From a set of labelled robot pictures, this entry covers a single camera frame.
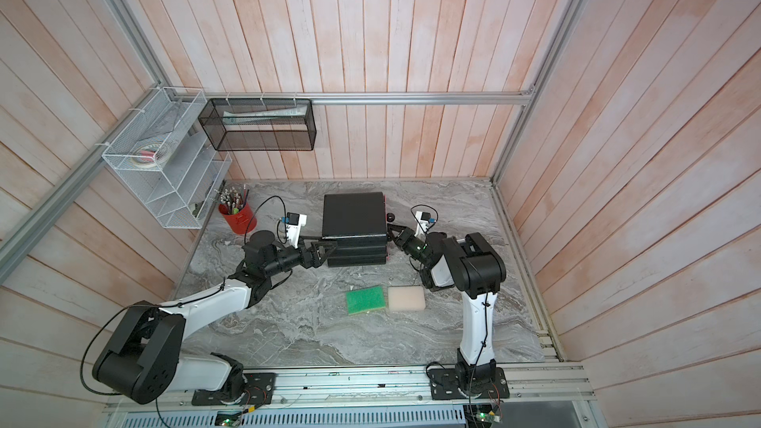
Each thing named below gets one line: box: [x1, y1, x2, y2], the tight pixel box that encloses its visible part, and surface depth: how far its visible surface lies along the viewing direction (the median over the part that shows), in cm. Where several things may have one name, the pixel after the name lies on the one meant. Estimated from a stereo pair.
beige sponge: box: [387, 285, 427, 312], surface depth 90 cm
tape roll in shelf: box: [130, 141, 171, 169], surface depth 76 cm
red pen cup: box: [217, 202, 257, 235], surface depth 100 cm
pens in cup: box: [214, 184, 250, 215], surface depth 95 cm
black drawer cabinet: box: [322, 192, 388, 268], surface depth 89 cm
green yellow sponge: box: [345, 286, 386, 316], surface depth 88 cm
